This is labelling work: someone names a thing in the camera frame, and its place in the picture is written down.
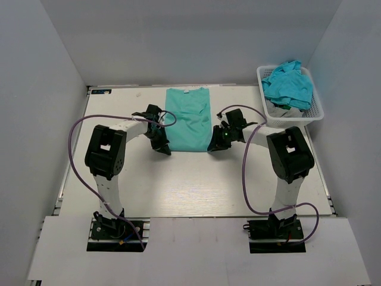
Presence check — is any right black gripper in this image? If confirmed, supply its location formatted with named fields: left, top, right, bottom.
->
left=208, top=125, right=235, bottom=151

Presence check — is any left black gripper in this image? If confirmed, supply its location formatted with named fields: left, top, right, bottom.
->
left=145, top=126, right=171, bottom=155

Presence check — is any teal green t shirt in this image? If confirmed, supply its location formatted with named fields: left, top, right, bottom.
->
left=165, top=88, right=212, bottom=152

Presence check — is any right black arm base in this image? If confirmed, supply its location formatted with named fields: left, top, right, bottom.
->
left=243, top=219, right=306, bottom=254

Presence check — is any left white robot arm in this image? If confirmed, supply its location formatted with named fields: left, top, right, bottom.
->
left=85, top=104, right=171, bottom=238

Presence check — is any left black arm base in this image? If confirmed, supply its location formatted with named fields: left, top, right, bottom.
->
left=86, top=212, right=150, bottom=253

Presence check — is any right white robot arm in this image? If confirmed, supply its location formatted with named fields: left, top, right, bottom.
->
left=207, top=108, right=315, bottom=238

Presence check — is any grey cloth in basket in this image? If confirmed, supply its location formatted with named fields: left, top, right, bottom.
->
left=266, top=100, right=304, bottom=118

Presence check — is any blue label sticker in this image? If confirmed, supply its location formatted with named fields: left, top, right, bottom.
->
left=91, top=89, right=112, bottom=95

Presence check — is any blue t shirt in basket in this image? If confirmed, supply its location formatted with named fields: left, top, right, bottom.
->
left=261, top=60, right=313, bottom=110

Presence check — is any white plastic basket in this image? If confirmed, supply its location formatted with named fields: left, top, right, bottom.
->
left=257, top=66, right=324, bottom=128

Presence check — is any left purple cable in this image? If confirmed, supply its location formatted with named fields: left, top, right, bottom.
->
left=68, top=110, right=177, bottom=250

